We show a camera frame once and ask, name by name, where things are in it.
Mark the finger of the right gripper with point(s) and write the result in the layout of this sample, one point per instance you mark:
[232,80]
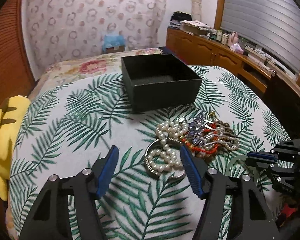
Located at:
[260,160]

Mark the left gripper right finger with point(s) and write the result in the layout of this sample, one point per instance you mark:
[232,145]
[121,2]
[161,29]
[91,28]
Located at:
[250,217]

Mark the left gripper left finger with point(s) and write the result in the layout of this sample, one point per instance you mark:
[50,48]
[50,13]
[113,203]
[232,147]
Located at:
[48,217]

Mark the green jade bangle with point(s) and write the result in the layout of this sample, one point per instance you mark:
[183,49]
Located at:
[242,159]

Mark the purple crystal hair fork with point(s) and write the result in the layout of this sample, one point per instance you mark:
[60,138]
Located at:
[201,125]

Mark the beige small pearl strand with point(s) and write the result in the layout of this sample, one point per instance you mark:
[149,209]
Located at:
[220,137]

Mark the black square jewelry box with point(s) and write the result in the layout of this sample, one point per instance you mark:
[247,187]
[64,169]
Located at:
[158,81]

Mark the palm leaf print blanket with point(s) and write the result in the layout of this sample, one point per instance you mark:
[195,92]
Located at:
[69,126]

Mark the yellow plush toy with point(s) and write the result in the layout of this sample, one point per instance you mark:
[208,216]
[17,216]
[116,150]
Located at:
[12,111]

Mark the floral bedspread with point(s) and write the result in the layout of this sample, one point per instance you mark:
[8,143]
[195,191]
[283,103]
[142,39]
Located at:
[73,70]

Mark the pink bottle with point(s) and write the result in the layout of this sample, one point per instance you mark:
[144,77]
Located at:
[233,39]

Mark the wooden sideboard cabinet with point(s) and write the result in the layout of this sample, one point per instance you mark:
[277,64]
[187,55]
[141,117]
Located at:
[195,50]

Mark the brown louvered wardrobe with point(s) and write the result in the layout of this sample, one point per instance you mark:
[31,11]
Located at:
[16,77]

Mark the grey window blind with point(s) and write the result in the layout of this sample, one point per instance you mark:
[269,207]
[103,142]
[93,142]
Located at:
[272,24]

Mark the box with floral cloth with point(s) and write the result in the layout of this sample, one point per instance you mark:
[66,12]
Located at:
[195,27]

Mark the blue bag on box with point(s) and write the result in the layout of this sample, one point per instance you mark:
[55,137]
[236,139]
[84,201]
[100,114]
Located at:
[113,43]

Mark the stack of folded clothes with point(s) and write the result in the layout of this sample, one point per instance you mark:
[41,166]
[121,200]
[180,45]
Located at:
[176,19]

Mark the circle pattern curtain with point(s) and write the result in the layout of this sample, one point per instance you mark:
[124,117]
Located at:
[60,30]

